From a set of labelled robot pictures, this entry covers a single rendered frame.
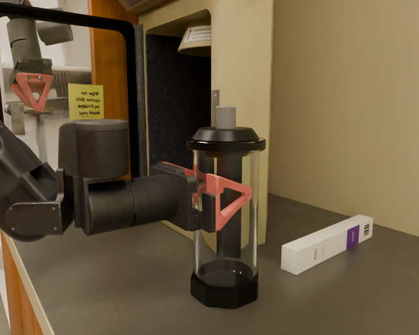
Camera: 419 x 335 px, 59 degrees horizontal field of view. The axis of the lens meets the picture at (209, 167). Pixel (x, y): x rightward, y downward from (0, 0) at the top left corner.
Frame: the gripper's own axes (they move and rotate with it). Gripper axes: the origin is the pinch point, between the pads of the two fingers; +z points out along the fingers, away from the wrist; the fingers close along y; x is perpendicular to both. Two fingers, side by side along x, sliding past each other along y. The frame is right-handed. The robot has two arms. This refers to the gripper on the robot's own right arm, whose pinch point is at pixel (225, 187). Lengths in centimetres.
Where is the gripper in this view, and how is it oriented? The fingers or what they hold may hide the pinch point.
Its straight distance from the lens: 51.8
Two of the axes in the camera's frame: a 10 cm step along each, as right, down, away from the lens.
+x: 0.1, 9.8, 1.7
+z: 8.2, -1.0, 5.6
